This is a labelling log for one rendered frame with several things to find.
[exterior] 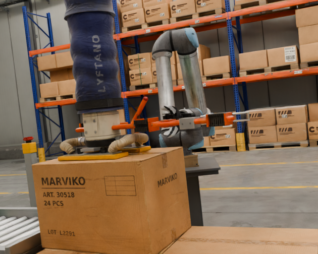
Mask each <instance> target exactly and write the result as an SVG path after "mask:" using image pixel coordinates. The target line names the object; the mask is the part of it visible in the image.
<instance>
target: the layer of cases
mask: <svg viewBox="0 0 318 254"><path fill-rule="evenodd" d="M36 254H104V253H93V252H83V251H72V250H61V249H51V248H45V249H44V250H42V251H40V252H38V253H36ZM158 254H318V229H302V228H257V227H213V226H192V227H191V228H190V229H188V230H187V231H186V232H185V233H183V234H182V235H181V236H180V237H178V238H177V239H176V240H175V241H173V242H172V243H171V244H170V245H168V246H167V247H166V248H165V249H163V250H162V251H161V252H159V253H158Z"/></svg>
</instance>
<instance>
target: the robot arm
mask: <svg viewBox="0 0 318 254"><path fill-rule="evenodd" d="M198 47H199V43H198V38H197V35H196V32H195V30H194V29H193V28H184V29H178V30H172V31H167V32H165V33H163V34H162V35H161V36H160V37H159V38H158V39H157V40H156V42H155V44H154V46H153V48H152V58H154V59H155V65H156V76H157V87H158V98H159V104H160V115H161V120H164V119H176V120H178V119H177V118H184V117H200V116H203V115H206V114H212V112H210V110H209V109H208V108H207V107H206V101H205V96H204V90H203V84H202V78H201V73H200V67H199V61H198V55H197V48H198ZM173 51H177V54H178V57H179V62H180V67H181V72H182V77H183V82H184V87H185V92H186V96H187V101H188V106H189V108H188V109H185V108H183V109H181V110H178V109H177V108H176V107H175V102H174V91H173V81H172V71H171V61H170V58H171V57H172V55H173V54H172V52H173ZM161 131H162V133H161V134H159V140H160V145H161V147H162V148H167V147H183V153H184V155H190V154H192V151H191V150H193V149H198V148H201V147H203V146H204V139H203V137H208V136H213V135H214V134H215V127H214V126H212V127H207V126H206V124H203V125H201V127H200V128H196V129H185V130H180V126H178V125H177V126H173V127H167V128H162V129H161Z"/></svg>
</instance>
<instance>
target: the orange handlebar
mask: <svg viewBox="0 0 318 254"><path fill-rule="evenodd" d="M227 120H228V121H234V120H235V117H234V116H232V115H231V116H228V117H227ZM194 123H195V124H201V123H206V117H204V118H197V119H194ZM177 125H179V120H176V119H164V120H160V121H156V122H152V123H151V127H159V126H160V128H167V127H173V126H177ZM133 128H134V125H133V124H130V123H129V124H128V122H120V124H119V125H113V126H112V129H113V130H124V129H133ZM75 131H76V132H77V133H82V132H84V128H76V129H75Z"/></svg>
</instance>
